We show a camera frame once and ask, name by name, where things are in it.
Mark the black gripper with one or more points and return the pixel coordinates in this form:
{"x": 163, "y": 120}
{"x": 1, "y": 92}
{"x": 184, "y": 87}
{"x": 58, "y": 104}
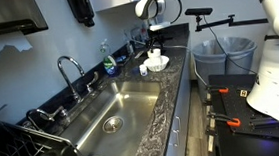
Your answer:
{"x": 155, "y": 36}

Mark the white paper cup stack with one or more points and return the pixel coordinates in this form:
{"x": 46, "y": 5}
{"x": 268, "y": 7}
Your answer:
{"x": 154, "y": 55}

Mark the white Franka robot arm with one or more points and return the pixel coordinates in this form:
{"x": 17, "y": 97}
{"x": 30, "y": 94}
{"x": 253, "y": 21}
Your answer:
{"x": 276, "y": 77}

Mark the red label bottle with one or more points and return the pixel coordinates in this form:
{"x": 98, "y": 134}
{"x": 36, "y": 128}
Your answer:
{"x": 144, "y": 36}

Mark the clear plastic container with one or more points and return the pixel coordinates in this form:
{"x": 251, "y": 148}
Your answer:
{"x": 136, "y": 34}

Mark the small clear bottle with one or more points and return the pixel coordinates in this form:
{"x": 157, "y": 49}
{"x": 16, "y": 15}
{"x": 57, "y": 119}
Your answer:
{"x": 129, "y": 47}

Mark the small white bottle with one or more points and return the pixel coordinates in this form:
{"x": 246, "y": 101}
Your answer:
{"x": 143, "y": 70}

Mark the blue lid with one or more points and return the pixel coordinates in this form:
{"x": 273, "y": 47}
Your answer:
{"x": 135, "y": 70}

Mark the blue sponge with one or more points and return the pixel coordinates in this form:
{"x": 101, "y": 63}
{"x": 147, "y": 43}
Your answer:
{"x": 121, "y": 59}

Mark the green dish soap bottle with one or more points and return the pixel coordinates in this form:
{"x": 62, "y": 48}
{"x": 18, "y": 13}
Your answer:
{"x": 109, "y": 63}

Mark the gray trash bin with liner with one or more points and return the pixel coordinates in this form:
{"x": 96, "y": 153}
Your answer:
{"x": 218, "y": 60}

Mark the gray base cabinet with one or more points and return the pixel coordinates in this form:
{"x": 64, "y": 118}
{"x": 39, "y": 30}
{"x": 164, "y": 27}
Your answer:
{"x": 182, "y": 111}

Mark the stainless steel sink basin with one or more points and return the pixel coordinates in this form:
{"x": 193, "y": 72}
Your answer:
{"x": 130, "y": 129}

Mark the metal sink drain strainer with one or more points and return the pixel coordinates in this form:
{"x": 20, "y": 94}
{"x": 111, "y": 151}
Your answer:
{"x": 112, "y": 124}

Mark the chrome sink faucet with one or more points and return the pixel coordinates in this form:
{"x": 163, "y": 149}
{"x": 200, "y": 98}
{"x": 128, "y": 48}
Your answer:
{"x": 66, "y": 75}

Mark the yellow label tag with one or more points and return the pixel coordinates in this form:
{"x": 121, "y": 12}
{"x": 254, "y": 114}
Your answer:
{"x": 243, "y": 93}

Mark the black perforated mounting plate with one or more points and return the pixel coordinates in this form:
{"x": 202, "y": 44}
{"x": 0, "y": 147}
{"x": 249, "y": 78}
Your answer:
{"x": 239, "y": 113}

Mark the chrome sink side sprayer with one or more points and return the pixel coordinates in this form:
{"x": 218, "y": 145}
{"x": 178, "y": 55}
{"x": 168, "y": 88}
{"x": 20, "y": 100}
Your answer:
{"x": 47, "y": 114}

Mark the black robot table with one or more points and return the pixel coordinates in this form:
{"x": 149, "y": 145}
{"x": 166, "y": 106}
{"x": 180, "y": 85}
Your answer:
{"x": 239, "y": 150}

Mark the black paper towel dispenser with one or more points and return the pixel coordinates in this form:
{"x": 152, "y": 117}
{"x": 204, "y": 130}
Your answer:
{"x": 4, "y": 13}

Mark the black external camera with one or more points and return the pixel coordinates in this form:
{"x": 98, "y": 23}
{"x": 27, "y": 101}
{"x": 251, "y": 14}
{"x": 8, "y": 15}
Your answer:
{"x": 198, "y": 11}

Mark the black wall soap dispenser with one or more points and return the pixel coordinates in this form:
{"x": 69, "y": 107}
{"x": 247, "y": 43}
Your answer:
{"x": 81, "y": 7}

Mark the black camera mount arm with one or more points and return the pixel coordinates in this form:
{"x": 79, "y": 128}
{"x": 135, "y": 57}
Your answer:
{"x": 242, "y": 22}

